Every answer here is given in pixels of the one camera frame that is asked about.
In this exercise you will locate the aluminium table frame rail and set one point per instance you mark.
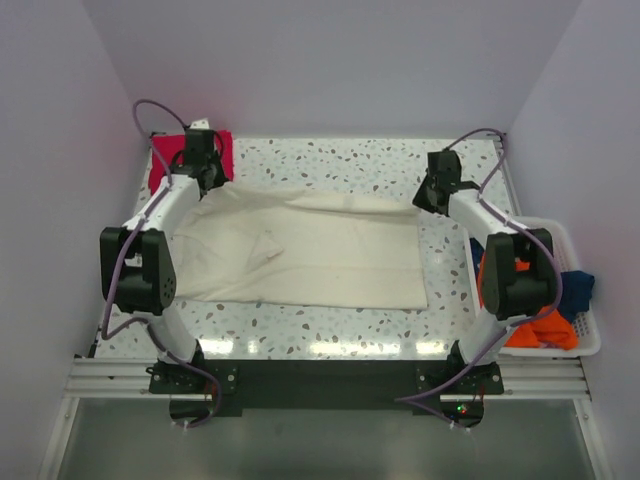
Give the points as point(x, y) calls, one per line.
point(258, 334)

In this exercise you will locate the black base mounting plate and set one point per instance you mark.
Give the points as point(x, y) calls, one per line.
point(231, 387)

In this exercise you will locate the navy blue t shirt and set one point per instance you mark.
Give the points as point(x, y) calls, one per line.
point(577, 286)

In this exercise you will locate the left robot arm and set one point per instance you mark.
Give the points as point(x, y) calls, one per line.
point(139, 281)

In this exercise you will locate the folded red t shirt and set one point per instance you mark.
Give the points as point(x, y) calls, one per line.
point(170, 145)

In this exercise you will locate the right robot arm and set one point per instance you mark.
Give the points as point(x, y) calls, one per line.
point(519, 279)

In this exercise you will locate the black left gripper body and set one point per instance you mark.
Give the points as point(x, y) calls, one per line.
point(216, 165)

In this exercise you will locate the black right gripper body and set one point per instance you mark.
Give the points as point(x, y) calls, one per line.
point(422, 197)

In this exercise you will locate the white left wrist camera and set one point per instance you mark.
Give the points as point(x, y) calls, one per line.
point(200, 124)

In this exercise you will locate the cream white t shirt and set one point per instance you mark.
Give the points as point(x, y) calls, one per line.
point(300, 247)

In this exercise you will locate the orange t shirt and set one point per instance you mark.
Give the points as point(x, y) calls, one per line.
point(552, 331)

